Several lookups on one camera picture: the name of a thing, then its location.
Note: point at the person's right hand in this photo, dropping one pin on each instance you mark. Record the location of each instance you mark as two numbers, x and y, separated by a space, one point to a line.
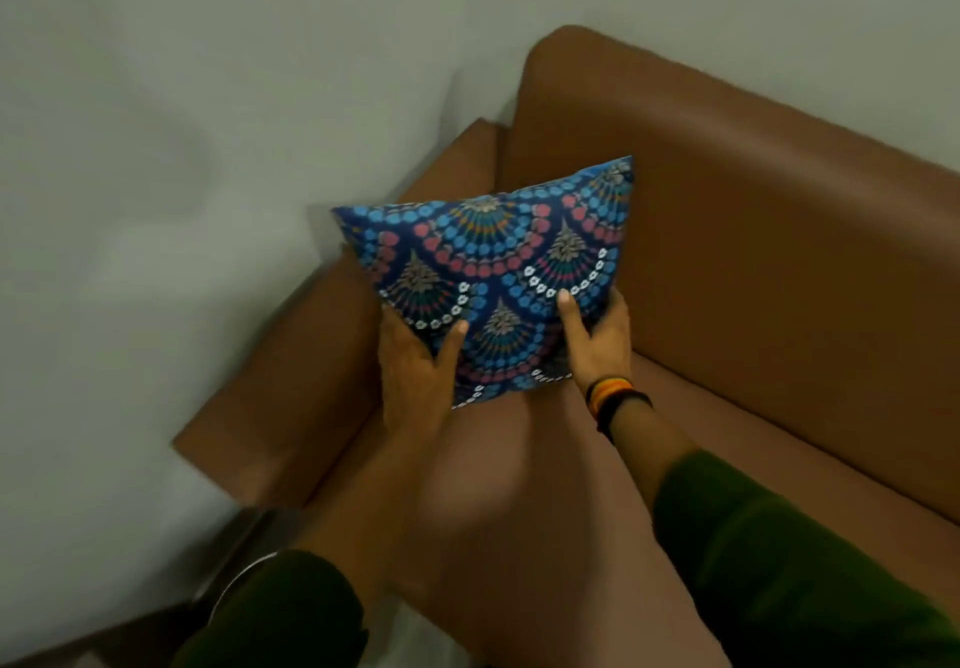
600 348

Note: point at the person's left hand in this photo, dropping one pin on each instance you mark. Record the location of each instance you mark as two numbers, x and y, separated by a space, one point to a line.
409 382

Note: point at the person's left thumb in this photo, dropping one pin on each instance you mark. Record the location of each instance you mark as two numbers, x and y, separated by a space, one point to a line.
453 352

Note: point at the person's right thumb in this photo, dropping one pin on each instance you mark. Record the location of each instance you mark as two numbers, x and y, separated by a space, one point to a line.
573 324

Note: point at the blue patterned cushion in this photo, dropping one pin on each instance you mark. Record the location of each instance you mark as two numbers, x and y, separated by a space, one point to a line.
495 277

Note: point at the person's left forearm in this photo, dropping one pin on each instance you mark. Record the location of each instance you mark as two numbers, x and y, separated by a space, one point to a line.
352 532

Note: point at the person's right forearm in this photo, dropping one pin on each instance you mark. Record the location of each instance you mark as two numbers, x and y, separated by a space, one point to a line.
750 547

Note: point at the brown leather sofa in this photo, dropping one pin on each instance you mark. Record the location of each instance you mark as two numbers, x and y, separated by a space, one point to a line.
637 360

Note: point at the orange and black wristbands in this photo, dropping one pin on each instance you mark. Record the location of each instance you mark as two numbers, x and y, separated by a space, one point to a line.
615 399

